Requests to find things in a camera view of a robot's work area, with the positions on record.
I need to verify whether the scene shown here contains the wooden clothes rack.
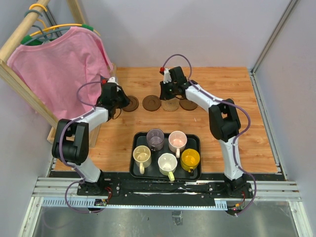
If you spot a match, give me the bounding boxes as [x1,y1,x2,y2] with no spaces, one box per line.
[0,0,101,148]

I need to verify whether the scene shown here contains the pink mug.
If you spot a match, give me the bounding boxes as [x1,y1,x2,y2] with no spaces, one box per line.
[168,131,188,158]

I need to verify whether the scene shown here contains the black serving tray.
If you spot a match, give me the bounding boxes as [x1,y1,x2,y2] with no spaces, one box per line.
[129,132,201,181]

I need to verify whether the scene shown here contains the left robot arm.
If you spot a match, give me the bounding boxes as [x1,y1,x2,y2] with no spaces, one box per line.
[52,82,130,196]

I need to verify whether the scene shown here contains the cream yellow mug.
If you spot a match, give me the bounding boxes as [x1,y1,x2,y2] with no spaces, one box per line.
[132,145,152,174]

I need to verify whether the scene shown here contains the brown wooden coaster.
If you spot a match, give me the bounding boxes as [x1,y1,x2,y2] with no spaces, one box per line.
[142,95,161,112]
[123,95,139,112]
[179,99,198,111]

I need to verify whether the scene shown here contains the purple cup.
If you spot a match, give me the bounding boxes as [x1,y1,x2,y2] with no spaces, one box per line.
[146,128,164,151]

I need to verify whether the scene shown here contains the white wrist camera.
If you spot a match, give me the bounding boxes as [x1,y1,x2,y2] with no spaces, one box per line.
[100,77,118,84]
[159,67,172,84]

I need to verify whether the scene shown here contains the grey clothes hanger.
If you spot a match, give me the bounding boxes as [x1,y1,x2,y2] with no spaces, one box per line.
[20,18,71,46]

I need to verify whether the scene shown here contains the white mug yellow handle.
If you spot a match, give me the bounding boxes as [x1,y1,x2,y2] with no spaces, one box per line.
[158,153,178,182]

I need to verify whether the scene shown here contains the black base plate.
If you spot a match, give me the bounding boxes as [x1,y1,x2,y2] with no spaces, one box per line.
[77,172,254,207]

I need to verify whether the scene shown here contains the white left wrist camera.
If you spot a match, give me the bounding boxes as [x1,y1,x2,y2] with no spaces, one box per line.
[100,77,118,84]

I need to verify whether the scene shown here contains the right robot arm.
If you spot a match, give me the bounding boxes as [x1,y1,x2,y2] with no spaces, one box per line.
[159,66,243,198]

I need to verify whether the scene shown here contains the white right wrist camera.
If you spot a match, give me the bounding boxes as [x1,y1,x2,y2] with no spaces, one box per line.
[159,67,172,84]

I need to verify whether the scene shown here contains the pink t-shirt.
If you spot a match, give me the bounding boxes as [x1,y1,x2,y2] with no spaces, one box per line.
[6,27,113,126]

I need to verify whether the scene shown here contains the yellow clothes hanger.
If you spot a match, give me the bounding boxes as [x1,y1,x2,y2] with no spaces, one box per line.
[29,2,101,38]

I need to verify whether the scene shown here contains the woven rattan coaster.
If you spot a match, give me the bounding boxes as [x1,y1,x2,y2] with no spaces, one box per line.
[161,98,180,112]

